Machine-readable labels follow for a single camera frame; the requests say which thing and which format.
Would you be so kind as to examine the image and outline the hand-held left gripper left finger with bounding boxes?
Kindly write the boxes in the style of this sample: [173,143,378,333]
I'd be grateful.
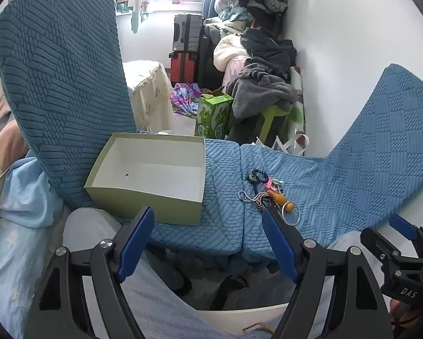
[26,205,156,339]

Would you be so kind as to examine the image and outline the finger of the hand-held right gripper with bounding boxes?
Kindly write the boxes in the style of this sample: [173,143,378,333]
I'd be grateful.
[360,228,406,272]
[389,214,423,257]

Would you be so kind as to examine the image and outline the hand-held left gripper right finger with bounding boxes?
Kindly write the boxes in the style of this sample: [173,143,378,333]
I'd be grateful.
[262,208,392,339]

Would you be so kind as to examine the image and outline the green cardboard box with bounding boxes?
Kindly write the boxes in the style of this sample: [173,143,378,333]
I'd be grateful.
[84,132,207,227]

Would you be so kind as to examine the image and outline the metal key ring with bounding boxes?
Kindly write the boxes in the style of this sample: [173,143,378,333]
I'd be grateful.
[281,201,301,225]

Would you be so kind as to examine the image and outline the orange wooden pendant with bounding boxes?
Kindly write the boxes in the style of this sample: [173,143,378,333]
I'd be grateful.
[268,190,287,206]

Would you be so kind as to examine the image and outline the dark beaded bracelet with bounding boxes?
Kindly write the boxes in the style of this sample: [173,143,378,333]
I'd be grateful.
[248,169,269,185]

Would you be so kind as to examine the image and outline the person's left leg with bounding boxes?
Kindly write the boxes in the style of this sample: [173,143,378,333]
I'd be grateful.
[62,208,269,339]

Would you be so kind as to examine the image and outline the black chair base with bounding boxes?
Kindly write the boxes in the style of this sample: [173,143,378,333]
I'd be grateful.
[144,247,252,309]

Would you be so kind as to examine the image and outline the blue covered chair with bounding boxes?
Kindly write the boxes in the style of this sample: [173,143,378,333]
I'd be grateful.
[239,64,423,257]

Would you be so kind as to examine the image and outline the white seat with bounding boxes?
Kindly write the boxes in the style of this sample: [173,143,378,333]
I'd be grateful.
[197,302,290,330]

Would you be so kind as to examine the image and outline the light blue bedsheet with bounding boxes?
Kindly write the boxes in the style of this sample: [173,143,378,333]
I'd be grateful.
[0,148,79,325]

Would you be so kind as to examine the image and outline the green plastic stool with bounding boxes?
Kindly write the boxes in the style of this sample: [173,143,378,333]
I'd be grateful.
[228,105,294,146]

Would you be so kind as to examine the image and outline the floral printed board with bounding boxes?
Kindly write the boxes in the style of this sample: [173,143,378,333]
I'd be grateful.
[288,65,308,138]

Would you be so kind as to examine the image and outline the green printed carton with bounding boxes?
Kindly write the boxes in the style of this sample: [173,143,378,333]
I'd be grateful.
[195,90,234,140]

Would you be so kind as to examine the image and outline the cream lace covered table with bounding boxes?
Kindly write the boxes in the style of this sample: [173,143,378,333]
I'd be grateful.
[123,61,175,133]

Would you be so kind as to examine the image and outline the colourful crumpled wrapping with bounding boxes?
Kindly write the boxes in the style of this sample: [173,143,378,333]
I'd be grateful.
[171,82,212,117]

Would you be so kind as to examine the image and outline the grey garment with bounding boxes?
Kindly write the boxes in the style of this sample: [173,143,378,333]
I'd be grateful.
[229,56,299,119]

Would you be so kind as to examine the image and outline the pink pillow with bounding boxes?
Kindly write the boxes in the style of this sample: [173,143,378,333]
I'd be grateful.
[0,90,31,193]

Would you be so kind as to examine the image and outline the blue quilted sofa cushions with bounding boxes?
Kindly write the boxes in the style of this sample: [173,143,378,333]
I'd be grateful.
[0,0,245,258]

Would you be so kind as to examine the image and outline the red suitcase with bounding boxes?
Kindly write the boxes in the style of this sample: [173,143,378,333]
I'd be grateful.
[169,51,201,84]

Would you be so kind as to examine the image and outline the dark navy garment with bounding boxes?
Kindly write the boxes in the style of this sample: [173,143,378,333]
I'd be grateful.
[240,27,297,75]

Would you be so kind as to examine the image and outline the black suitcase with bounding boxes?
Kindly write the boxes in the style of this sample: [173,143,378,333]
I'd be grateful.
[197,25,227,90]

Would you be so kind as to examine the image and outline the cream quilt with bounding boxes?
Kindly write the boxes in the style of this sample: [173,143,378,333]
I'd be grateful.
[213,34,255,75]

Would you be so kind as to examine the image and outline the grey suitcase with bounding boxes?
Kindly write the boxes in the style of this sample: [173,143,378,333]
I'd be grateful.
[173,13,204,53]

